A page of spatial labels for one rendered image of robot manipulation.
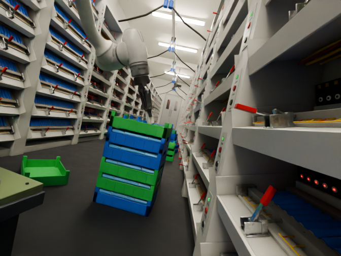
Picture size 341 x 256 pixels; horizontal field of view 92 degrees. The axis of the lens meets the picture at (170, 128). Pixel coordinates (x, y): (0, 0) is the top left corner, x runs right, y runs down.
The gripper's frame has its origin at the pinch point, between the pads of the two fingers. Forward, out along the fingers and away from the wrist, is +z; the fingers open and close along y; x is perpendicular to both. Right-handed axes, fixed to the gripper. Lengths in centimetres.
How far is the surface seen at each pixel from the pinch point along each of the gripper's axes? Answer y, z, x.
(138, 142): 1.2, 11.0, -8.7
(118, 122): -4.7, -0.1, -14.9
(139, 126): 0.6, 3.3, -6.3
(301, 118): 66, -2, 7
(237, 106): 61, -5, -1
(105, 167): -5.9, 21.0, -26.7
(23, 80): -70, -37, -65
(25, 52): -70, -56, -59
